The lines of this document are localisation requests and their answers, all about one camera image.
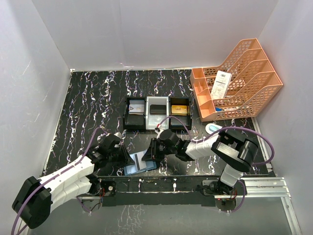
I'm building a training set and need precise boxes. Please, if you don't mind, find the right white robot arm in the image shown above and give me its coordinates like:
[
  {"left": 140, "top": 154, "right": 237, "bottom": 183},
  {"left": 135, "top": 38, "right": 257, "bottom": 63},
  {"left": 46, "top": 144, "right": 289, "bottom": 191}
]
[{"left": 141, "top": 129, "right": 259, "bottom": 195}]

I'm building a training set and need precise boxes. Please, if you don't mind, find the white paper receipt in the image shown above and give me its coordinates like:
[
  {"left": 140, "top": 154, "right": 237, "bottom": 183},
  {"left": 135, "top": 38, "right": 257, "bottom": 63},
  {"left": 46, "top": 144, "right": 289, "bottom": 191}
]
[{"left": 211, "top": 70, "right": 232, "bottom": 99}]

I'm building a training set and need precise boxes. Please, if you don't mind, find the aluminium frame rail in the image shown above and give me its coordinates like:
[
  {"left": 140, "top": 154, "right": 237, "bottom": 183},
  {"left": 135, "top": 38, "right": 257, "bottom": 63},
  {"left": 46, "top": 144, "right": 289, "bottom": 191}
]
[{"left": 18, "top": 177, "right": 303, "bottom": 235}]

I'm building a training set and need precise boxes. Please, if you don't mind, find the gold credit card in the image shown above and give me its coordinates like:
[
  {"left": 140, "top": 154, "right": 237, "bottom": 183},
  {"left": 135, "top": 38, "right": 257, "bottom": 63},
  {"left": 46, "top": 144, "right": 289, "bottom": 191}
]
[{"left": 171, "top": 105, "right": 190, "bottom": 116}]

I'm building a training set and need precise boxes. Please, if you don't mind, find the packaged nail clipper blister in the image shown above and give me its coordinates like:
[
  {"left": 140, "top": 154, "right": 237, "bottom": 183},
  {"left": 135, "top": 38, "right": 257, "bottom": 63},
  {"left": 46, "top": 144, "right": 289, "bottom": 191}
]
[{"left": 205, "top": 123, "right": 222, "bottom": 135}]

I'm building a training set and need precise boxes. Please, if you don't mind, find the blue leather card holder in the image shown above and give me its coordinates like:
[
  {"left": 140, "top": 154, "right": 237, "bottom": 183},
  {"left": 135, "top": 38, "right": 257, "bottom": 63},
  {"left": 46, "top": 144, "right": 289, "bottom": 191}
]
[{"left": 124, "top": 161, "right": 157, "bottom": 176}]

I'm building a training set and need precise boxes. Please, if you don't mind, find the orange mesh file organizer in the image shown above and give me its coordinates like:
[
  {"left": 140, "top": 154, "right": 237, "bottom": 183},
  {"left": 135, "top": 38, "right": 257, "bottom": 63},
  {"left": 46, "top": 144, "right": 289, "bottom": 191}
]
[{"left": 190, "top": 38, "right": 283, "bottom": 122}]

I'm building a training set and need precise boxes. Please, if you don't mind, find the three-compartment black white tray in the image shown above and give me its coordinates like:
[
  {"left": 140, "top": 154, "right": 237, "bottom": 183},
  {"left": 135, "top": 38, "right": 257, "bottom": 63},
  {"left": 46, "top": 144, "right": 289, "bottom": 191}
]
[{"left": 123, "top": 96, "right": 192, "bottom": 131}]

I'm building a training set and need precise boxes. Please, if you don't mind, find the black credit card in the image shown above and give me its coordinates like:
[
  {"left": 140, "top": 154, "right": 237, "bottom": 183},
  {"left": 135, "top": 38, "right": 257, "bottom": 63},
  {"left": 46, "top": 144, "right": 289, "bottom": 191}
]
[{"left": 149, "top": 104, "right": 166, "bottom": 115}]

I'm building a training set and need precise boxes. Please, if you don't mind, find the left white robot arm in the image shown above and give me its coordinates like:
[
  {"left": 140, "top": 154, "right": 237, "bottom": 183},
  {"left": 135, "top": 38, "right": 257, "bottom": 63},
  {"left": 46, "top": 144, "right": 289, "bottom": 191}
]
[{"left": 11, "top": 134, "right": 135, "bottom": 235}]

